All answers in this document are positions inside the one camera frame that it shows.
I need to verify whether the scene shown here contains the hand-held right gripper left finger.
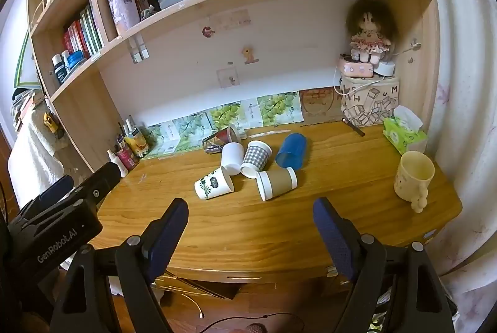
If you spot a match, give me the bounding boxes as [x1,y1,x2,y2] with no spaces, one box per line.
[50,198,189,333]

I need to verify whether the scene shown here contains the black floor cable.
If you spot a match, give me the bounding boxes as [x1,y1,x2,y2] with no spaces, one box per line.
[198,313,307,333]

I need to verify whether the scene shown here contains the white curtain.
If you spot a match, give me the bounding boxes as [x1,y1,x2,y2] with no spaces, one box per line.
[417,0,497,333]

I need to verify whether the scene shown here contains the brown haired rag doll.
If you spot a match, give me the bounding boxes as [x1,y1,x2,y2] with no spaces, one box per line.
[345,0,397,65]

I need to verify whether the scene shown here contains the clear wall hook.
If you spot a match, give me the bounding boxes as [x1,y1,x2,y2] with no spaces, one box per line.
[217,67,240,89]

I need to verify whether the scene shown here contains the orange label bottle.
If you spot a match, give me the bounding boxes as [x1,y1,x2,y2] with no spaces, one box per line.
[128,127,150,157]

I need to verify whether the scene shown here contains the yellow toy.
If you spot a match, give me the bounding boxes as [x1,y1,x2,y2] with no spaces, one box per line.
[43,112,60,134]

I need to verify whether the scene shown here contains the white floor cable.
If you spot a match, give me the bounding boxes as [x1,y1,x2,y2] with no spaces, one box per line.
[167,290,205,319]

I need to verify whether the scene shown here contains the dark pen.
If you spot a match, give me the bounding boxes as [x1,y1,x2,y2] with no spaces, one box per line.
[342,118,366,137]

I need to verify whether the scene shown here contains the row of red and green books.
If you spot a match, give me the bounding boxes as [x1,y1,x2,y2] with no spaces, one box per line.
[62,1,105,58]

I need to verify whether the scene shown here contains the white leaf print paper cup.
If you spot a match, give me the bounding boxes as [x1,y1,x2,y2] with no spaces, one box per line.
[194,166,235,200]

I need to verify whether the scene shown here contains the white cloth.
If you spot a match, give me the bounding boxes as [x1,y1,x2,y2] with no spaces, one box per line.
[8,116,66,209]

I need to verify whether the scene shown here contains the grape print card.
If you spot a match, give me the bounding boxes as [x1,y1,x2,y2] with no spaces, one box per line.
[256,92,303,126]
[173,113,212,143]
[207,102,250,132]
[144,123,180,157]

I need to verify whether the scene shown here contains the printed cardboard box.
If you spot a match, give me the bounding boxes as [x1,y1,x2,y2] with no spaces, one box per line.
[340,73,400,126]

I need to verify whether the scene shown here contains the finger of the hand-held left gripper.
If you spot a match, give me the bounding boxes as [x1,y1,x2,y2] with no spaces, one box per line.
[17,175,75,219]
[74,162,123,207]

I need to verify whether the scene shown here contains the blue jar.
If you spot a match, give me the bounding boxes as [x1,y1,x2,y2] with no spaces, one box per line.
[66,50,87,72]

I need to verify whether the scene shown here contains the white round device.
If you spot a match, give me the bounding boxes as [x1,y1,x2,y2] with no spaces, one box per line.
[375,60,396,76]

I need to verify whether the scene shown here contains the brown sleeve paper cup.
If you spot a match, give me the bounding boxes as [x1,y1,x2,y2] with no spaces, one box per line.
[255,166,298,202]

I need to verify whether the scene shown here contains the dark red shiny cup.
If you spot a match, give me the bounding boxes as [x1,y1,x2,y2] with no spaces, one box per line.
[202,125,242,154]

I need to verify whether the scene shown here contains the white cylinder with purple print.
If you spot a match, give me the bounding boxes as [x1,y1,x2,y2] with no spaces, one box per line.
[105,0,141,37]

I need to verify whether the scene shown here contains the small white bottle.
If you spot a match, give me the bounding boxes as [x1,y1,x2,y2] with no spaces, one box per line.
[107,150,129,178]

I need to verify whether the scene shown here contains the plain white paper cup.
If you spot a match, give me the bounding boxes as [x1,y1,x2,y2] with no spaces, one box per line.
[221,142,244,176]

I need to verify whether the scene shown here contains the green tissue pack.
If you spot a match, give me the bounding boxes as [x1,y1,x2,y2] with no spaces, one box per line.
[382,105,428,155]

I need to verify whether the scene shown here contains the dark ink bottle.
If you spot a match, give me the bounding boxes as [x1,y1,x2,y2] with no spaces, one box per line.
[52,54,68,85]

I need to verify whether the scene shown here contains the brown drawing card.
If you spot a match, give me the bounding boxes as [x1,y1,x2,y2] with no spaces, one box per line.
[301,88,344,124]

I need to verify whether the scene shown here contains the grey checked paper cup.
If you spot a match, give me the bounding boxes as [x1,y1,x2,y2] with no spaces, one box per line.
[240,140,273,179]

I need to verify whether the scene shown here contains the pale yellow mug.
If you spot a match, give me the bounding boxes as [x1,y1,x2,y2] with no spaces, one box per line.
[393,150,435,213]

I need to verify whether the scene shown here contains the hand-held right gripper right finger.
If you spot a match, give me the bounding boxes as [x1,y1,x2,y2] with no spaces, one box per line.
[313,197,456,333]

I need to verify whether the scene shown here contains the pink box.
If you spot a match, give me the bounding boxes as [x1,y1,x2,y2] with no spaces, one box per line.
[338,55,375,79]

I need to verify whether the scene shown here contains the blue plastic cup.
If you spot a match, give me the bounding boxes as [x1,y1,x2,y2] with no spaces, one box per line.
[275,133,307,169]

